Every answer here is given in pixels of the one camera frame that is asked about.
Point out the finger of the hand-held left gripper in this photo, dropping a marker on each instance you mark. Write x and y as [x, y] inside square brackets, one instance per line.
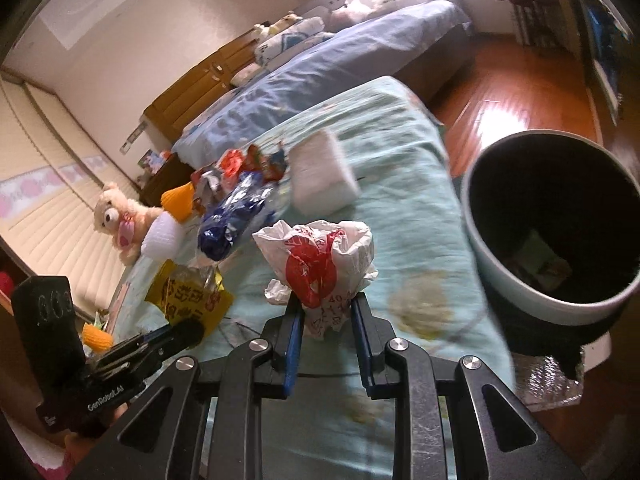
[165, 345]

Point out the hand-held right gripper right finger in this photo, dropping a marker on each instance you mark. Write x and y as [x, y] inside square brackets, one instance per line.
[361, 350]

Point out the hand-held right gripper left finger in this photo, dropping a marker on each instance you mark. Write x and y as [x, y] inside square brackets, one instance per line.
[292, 350]

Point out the yellow plastic bag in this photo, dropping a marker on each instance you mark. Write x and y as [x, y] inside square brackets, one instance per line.
[190, 300]

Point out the white red-printed plastic bag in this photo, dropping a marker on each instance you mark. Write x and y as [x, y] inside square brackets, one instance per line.
[320, 260]

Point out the round trash bin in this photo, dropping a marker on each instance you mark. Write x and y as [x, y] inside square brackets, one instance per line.
[500, 280]

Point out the orange and white wrapper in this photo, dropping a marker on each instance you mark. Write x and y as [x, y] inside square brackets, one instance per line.
[234, 162]

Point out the orange foam fruit net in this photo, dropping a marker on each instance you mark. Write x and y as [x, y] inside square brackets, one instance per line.
[95, 337]
[177, 200]

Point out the cream teddy bear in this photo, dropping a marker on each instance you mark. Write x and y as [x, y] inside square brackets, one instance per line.
[120, 215]

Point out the blue snack wrapper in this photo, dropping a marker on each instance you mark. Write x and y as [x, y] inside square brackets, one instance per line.
[225, 220]

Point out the cream pleated curtain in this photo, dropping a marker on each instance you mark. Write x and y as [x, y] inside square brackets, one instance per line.
[50, 185]

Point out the teal floral bedsheet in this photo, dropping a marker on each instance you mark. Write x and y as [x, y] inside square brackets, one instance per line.
[425, 200]

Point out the dark wooden nightstand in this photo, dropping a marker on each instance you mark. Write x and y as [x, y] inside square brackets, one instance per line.
[160, 180]

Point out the silver crumpled wrapper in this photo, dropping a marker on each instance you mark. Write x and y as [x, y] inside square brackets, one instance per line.
[207, 182]

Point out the white tissue pack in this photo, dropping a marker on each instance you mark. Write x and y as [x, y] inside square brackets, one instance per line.
[320, 170]

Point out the red snack packet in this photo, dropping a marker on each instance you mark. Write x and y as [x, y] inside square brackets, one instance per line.
[262, 160]

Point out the paper scrap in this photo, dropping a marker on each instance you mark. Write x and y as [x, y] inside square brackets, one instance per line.
[542, 260]

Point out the wooden headboard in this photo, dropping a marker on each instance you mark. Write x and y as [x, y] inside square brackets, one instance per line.
[195, 90]

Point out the plain pale pillow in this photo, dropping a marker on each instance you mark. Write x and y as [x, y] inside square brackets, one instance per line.
[247, 74]

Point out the bed with blue sheet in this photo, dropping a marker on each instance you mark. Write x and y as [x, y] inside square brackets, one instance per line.
[325, 60]

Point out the printed white pillow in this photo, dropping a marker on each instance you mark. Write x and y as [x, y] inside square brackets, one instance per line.
[287, 40]

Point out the plush toys on headboard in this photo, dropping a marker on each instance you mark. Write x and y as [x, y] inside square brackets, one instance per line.
[280, 22]

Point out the pile of plush toys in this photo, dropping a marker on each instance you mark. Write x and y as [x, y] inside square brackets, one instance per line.
[357, 10]

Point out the storage shelf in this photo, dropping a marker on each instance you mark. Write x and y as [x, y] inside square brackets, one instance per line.
[530, 20]

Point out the flat screen television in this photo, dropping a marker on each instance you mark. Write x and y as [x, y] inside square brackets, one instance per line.
[600, 50]

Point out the photo frame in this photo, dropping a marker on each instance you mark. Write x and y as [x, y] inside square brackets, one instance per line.
[152, 160]

